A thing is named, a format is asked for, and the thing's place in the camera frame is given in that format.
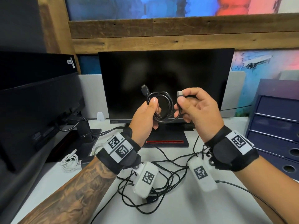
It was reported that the person's right hand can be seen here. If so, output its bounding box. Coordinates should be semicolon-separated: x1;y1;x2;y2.
174;87;225;142

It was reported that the person's left hand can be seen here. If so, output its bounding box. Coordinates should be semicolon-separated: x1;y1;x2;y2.
128;97;162;147

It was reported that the small black cable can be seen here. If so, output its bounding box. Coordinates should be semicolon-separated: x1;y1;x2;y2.
141;84;186;124

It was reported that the thin white green-tipped cable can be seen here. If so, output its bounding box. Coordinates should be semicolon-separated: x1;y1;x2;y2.
92;143;106;156

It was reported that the navy blue drawer unit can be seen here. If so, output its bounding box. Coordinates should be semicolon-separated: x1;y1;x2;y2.
245;78;299;181

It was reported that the white cable with black charger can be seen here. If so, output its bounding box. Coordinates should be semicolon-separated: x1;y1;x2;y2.
60;149;81;173

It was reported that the person's left forearm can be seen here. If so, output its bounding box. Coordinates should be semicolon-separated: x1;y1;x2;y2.
17;157;117;224

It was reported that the person's right forearm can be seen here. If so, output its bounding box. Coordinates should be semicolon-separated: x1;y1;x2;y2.
233;156;299;224

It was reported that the white partition panel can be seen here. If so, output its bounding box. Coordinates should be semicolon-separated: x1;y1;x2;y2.
78;74;110;119
221;71;246;118

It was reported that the black computer monitor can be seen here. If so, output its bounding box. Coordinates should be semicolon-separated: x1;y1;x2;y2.
98;48;235;124

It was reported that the white background table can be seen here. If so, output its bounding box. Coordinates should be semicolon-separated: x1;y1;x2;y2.
279;70;299;81

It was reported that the black panel with white sticker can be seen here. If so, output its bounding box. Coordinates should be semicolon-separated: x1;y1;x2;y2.
0;51;78;90

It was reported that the black monitor link cable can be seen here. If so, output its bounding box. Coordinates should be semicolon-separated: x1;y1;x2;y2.
92;126;128;138

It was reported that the black left wrist strap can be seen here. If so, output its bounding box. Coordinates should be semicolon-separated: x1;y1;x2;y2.
96;127;142;175

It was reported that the black wrist strap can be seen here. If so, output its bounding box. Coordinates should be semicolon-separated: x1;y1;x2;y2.
204;125;260;172
96;127;142;175

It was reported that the black right wrist strap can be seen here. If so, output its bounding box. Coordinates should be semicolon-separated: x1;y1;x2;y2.
204;125;260;172

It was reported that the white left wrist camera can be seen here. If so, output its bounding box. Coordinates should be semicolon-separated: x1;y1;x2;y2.
133;161;159;198

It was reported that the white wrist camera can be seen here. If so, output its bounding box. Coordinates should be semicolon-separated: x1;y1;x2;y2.
188;157;218;192
133;161;159;198

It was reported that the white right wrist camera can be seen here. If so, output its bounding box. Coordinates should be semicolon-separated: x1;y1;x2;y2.
188;157;218;192

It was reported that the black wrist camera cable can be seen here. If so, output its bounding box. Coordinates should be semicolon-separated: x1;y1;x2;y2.
215;180;287;224
90;183;135;224

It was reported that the black monitor arm base plate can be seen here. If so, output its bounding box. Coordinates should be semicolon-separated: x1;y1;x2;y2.
46;128;102;162

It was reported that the black monitor power cable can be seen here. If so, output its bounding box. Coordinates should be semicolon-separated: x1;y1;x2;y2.
57;116;87;132

